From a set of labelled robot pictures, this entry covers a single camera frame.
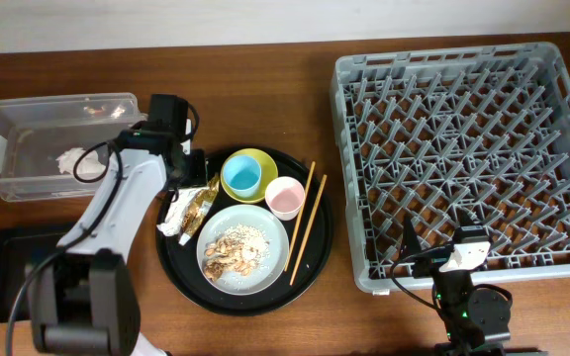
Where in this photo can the white tissue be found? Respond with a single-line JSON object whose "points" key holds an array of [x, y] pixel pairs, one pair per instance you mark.
{"points": [[87, 168]]}

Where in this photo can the pink cup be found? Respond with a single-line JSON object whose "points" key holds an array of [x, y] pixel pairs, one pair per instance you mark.
{"points": [[284, 197]]}

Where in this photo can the grey dishwasher rack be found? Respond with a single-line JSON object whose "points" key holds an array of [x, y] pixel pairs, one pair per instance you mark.
{"points": [[422, 133]]}

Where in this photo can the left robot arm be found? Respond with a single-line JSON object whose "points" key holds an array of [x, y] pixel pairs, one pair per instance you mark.
{"points": [[81, 298]]}

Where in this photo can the blue cup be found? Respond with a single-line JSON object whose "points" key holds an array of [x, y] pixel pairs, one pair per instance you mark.
{"points": [[242, 174]]}

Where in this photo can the clear plastic bin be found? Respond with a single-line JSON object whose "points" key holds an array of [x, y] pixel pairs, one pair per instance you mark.
{"points": [[35, 132]]}

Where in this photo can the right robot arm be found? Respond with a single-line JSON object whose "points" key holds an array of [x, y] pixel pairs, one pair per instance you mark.
{"points": [[476, 317]]}

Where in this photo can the black rectangular tray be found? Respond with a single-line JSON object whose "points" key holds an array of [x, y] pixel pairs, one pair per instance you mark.
{"points": [[18, 247]]}

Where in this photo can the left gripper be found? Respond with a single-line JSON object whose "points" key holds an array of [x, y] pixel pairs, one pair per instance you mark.
{"points": [[196, 168]]}

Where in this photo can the yellow bowl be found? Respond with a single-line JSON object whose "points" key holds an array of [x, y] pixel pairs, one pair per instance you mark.
{"points": [[269, 173]]}

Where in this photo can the round black serving tray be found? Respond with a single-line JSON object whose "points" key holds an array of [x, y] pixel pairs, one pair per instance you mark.
{"points": [[181, 265]]}

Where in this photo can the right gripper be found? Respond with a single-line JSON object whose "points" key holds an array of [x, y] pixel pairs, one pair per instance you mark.
{"points": [[429, 262]]}

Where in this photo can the food scraps and rice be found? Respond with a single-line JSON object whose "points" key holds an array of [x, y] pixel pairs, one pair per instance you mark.
{"points": [[240, 249]]}

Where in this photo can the gold snack wrapper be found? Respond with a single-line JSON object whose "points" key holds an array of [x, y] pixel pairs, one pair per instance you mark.
{"points": [[198, 209]]}

